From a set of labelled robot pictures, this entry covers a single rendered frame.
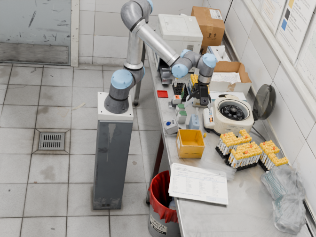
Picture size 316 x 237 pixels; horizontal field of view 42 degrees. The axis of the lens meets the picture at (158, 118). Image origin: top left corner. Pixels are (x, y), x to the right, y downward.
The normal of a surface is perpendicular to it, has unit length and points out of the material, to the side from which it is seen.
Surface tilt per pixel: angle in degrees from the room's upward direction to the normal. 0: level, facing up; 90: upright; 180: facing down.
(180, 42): 90
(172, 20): 0
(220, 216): 0
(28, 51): 90
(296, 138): 90
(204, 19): 3
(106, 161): 90
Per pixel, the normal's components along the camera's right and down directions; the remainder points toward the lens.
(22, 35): 0.13, 0.67
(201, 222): 0.15, -0.74
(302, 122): -0.98, -0.03
